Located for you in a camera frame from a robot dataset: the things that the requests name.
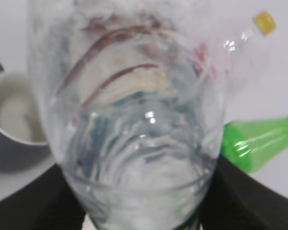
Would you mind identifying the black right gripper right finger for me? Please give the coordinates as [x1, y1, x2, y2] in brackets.
[200, 156, 288, 230]

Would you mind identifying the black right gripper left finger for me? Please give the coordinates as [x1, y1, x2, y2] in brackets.
[0, 165, 85, 230]

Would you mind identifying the clear water bottle green label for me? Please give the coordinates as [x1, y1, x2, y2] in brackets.
[27, 0, 224, 230]

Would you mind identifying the grey mug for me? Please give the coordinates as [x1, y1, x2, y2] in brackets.
[0, 64, 50, 173]

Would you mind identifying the green soda bottle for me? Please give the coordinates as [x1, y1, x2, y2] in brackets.
[221, 116, 288, 173]

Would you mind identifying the clear bottle yellow cap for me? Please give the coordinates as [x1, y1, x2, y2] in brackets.
[194, 10, 278, 80]

